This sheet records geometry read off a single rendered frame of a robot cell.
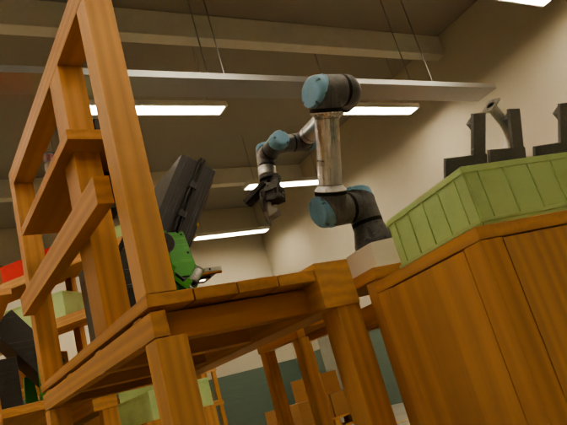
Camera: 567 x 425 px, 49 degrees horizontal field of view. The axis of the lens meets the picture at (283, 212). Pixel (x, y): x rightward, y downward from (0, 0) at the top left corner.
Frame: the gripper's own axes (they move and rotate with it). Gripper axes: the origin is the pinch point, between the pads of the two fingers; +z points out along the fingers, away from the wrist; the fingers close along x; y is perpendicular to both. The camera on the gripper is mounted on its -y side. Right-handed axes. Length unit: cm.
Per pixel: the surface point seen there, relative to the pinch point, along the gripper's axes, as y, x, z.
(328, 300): 28, -25, 46
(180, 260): -35.1, -9.8, 9.2
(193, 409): 0, -60, 77
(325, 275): 29, -25, 38
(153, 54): -232, 256, -392
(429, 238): 64, -34, 38
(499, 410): 71, -36, 88
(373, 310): 36, -3, 46
